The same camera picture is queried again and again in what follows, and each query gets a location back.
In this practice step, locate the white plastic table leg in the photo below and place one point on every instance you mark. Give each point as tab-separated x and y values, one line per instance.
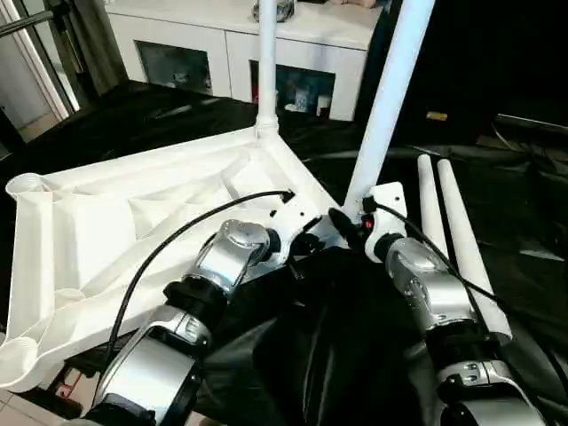
266	62
435	213
390	98
466	240

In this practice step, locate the white plastic table top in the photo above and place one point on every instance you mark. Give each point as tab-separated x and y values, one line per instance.
106	231

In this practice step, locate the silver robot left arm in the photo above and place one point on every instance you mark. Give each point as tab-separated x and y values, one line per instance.
195	302

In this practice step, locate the black mat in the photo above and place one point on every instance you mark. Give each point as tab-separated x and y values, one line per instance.
337	355

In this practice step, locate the dark grey bar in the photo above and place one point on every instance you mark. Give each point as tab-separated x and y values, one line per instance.
532	124

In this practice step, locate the white glass-door cabinet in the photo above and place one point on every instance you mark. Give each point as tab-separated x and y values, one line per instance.
213	44

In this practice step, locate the shiny silver ornament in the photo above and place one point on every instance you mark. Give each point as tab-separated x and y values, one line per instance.
280	7

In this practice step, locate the grey metal rack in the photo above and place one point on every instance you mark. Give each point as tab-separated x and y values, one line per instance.
53	44

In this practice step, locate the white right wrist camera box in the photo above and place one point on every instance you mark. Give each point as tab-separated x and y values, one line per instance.
388	209

